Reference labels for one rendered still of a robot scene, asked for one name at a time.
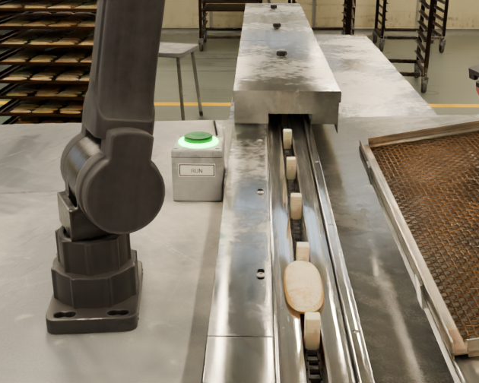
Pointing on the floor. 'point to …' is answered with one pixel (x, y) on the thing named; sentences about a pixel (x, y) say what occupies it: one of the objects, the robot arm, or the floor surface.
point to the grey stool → (179, 50)
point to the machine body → (366, 80)
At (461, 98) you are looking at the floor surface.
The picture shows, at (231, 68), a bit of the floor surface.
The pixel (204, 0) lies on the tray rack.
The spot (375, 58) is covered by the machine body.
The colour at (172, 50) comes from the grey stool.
